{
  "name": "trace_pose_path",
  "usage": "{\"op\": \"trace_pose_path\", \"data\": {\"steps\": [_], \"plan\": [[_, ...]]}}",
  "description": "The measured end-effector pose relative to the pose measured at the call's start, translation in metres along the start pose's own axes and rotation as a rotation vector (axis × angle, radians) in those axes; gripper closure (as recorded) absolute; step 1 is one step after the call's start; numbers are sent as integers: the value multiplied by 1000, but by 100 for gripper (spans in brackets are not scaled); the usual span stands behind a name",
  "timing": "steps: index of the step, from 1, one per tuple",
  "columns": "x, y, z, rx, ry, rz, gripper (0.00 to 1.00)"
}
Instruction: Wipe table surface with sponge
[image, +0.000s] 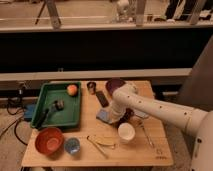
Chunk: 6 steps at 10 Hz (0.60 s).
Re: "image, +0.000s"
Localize blue sponge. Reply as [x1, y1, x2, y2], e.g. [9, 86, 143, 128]
[96, 109, 109, 123]

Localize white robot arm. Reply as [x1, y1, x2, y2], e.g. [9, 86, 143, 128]
[106, 83, 213, 171]

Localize black remote control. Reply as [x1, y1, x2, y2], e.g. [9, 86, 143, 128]
[96, 91, 109, 107]

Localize small metal cup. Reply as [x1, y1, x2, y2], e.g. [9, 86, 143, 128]
[87, 81, 96, 95]

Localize orange peach fruit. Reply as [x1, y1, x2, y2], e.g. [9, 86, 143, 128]
[67, 84, 78, 96]

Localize dark pinecone object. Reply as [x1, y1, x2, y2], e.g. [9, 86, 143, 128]
[117, 108, 134, 126]

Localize green plastic tray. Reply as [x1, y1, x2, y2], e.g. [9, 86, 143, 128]
[31, 82, 81, 129]

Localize white paper cup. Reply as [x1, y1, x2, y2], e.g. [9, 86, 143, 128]
[118, 123, 135, 143]

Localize metal tongs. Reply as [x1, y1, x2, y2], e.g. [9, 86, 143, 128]
[87, 135, 116, 158]

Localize clear blue glass cup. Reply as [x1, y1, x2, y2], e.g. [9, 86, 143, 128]
[64, 137, 80, 155]

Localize orange red bowl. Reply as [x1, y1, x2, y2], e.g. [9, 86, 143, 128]
[35, 127, 64, 156]

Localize blue box beside table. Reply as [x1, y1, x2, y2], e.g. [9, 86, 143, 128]
[24, 104, 35, 121]

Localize black handled dish brush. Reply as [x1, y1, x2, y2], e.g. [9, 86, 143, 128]
[35, 100, 64, 129]

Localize black cables on floor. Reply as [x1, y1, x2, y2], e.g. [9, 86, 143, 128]
[0, 87, 29, 146]

